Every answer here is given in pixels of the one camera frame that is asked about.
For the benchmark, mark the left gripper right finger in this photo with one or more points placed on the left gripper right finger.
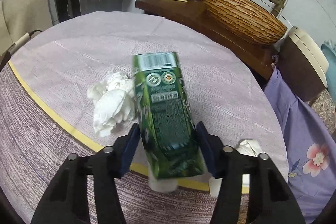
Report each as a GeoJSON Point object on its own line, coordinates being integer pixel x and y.
{"type": "Point", "coordinates": [270, 199]}

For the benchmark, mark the woven brown basin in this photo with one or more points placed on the woven brown basin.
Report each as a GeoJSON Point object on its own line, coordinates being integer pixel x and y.
{"type": "Point", "coordinates": [247, 20]}

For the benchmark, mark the small white tissue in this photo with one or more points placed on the small white tissue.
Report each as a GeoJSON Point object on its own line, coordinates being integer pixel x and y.
{"type": "Point", "coordinates": [246, 147]}

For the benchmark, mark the green carton box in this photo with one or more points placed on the green carton box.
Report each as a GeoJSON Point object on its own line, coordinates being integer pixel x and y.
{"type": "Point", "coordinates": [164, 117]}

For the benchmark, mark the purple floral cloth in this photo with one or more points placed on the purple floral cloth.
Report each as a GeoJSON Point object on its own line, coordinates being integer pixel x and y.
{"type": "Point", "coordinates": [310, 152]}

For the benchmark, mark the bamboo style faucet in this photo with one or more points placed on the bamboo style faucet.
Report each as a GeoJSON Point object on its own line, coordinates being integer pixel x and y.
{"type": "Point", "coordinates": [278, 6]}

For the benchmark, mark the wooden counter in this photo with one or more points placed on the wooden counter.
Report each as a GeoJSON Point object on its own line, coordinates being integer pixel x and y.
{"type": "Point", "coordinates": [193, 14]}

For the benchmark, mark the brown cream rice cooker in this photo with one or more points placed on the brown cream rice cooker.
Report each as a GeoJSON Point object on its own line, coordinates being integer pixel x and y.
{"type": "Point", "coordinates": [302, 64]}

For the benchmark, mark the crumpled white tissue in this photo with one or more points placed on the crumpled white tissue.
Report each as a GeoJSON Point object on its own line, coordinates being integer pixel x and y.
{"type": "Point", "coordinates": [113, 100]}

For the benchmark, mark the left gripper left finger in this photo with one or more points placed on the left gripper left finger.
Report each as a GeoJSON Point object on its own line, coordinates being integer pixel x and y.
{"type": "Point", "coordinates": [65, 199]}

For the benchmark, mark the light blue plastic basin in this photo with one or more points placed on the light blue plastic basin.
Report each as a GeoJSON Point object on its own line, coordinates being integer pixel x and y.
{"type": "Point", "coordinates": [331, 72]}

